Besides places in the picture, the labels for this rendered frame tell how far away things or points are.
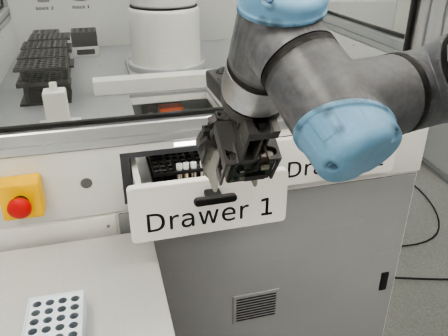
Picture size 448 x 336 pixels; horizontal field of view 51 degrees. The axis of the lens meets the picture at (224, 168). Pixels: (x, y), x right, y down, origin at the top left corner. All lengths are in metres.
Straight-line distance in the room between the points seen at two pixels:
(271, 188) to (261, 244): 0.28
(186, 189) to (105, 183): 0.20
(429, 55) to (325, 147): 0.14
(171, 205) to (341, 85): 0.50
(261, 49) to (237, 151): 0.17
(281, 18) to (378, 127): 0.12
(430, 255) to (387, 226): 1.11
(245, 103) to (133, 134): 0.46
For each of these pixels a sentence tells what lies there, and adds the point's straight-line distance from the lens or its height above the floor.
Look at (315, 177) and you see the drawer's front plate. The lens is 1.04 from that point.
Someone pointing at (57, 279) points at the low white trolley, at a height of 0.76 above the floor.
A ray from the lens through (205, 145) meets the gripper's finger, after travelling 0.61.
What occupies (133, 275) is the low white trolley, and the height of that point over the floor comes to 0.76.
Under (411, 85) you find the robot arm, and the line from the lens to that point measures 0.42.
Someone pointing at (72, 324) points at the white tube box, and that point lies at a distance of 0.77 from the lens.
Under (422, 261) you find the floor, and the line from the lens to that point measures 2.29.
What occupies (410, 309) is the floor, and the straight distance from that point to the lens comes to 2.03.
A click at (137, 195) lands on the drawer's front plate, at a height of 0.92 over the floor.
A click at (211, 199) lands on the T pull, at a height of 0.91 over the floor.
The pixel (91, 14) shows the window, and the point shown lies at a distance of 0.86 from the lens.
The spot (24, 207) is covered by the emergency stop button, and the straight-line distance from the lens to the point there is 0.89.
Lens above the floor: 1.31
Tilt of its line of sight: 27 degrees down
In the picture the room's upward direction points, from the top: straight up
